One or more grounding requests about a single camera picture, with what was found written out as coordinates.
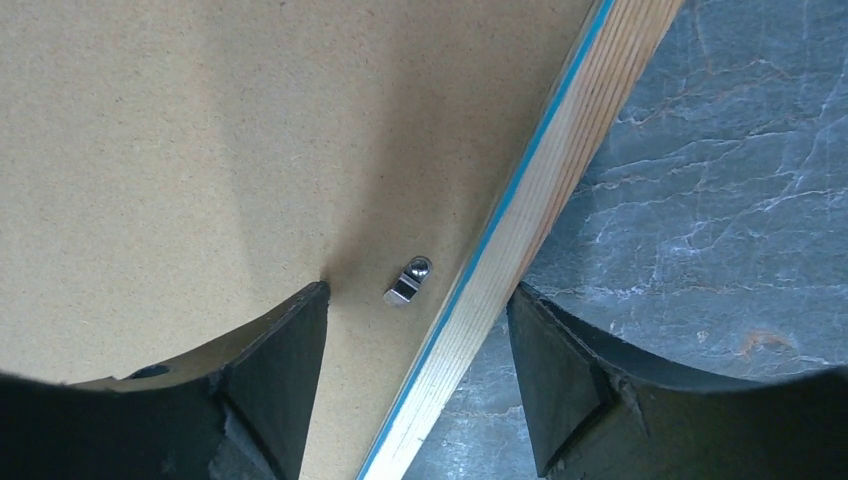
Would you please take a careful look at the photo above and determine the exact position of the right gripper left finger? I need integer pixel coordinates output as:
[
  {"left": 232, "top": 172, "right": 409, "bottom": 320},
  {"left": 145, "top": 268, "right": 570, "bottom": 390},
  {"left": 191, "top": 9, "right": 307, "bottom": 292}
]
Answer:
[{"left": 1, "top": 281, "right": 330, "bottom": 479}]

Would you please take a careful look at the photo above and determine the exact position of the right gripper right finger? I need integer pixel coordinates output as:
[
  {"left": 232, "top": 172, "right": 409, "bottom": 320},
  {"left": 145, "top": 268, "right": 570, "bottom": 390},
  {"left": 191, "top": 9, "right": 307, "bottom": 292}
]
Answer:
[{"left": 507, "top": 284, "right": 847, "bottom": 479}]

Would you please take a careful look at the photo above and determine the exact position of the brown cardboard backing board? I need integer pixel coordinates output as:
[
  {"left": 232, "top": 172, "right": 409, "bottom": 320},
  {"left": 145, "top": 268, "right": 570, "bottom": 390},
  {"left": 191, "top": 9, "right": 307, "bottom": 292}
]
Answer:
[{"left": 1, "top": 0, "right": 590, "bottom": 479}]

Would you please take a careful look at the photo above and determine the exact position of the wooden picture frame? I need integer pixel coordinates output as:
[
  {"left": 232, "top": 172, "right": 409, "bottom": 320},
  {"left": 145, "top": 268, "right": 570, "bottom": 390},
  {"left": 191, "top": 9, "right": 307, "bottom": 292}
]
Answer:
[{"left": 358, "top": 1, "right": 680, "bottom": 479}]

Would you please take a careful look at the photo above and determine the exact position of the metal frame retaining clip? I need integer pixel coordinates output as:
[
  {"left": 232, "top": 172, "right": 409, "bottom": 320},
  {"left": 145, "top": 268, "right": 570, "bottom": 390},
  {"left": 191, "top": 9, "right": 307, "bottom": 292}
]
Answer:
[{"left": 383, "top": 256, "right": 433, "bottom": 307}]

